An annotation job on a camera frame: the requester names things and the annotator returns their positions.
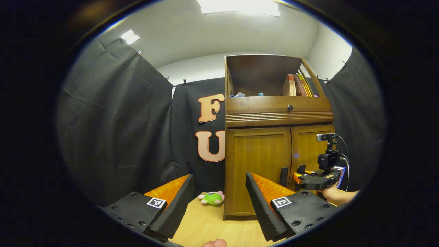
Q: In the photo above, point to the green plush toy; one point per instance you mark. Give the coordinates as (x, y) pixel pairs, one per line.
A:
(212, 198)

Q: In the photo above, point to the wooden shoe cabinet door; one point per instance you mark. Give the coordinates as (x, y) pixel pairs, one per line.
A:
(308, 151)
(257, 168)

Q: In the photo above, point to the yellow book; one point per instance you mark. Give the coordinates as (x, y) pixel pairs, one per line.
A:
(306, 85)

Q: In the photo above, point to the tan book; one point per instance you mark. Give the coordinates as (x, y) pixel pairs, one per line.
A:
(288, 85)

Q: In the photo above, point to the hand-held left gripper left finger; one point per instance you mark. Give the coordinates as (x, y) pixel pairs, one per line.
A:
(178, 206)

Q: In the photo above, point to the wooden double-door shoe cabinet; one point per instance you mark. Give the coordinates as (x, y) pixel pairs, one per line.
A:
(264, 68)

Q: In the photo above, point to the wooden cabinet drawer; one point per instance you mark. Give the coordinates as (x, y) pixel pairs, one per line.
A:
(257, 106)

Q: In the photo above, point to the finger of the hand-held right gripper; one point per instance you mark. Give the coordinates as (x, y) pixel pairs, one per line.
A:
(297, 177)

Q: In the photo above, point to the blue and white small item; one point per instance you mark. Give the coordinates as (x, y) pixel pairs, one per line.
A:
(238, 95)

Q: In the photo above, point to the large ceiling light panel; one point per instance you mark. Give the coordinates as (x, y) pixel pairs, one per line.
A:
(240, 6)

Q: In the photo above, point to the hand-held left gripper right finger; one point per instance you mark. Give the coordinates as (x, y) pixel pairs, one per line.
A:
(260, 206)

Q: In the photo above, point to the small ceiling light panel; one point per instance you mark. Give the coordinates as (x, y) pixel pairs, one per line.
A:
(130, 36)

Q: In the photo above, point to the reddish brown book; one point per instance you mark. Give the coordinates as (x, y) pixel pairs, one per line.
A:
(300, 86)

